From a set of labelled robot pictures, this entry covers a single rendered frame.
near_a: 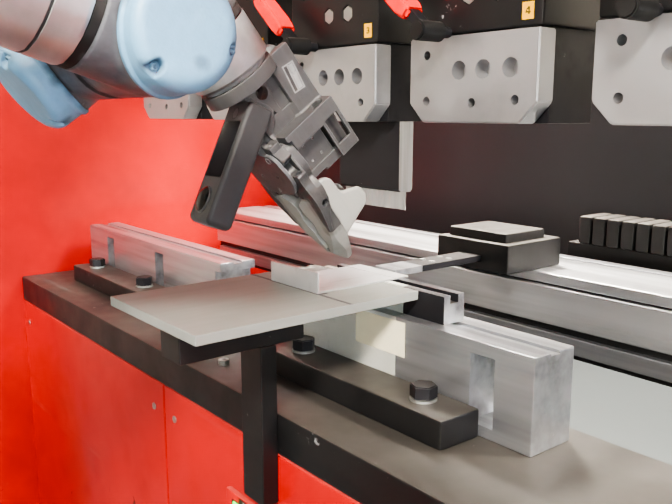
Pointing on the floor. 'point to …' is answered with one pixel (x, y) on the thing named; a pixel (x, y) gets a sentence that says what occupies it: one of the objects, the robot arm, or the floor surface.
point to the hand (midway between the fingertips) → (336, 252)
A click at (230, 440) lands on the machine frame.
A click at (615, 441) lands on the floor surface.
